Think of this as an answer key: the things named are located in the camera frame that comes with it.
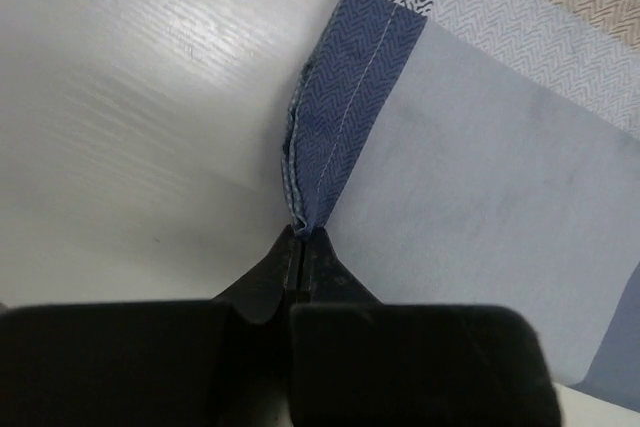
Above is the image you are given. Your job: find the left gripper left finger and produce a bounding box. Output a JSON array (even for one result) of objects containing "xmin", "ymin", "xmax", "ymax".
[{"xmin": 1, "ymin": 229, "xmax": 301, "ymax": 426}]

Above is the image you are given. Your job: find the blue beige striped placemat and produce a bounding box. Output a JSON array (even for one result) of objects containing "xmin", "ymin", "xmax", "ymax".
[{"xmin": 282, "ymin": 0, "xmax": 639, "ymax": 410}]

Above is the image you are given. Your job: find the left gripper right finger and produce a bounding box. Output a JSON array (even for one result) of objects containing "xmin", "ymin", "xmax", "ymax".
[{"xmin": 289, "ymin": 229, "xmax": 562, "ymax": 426}]

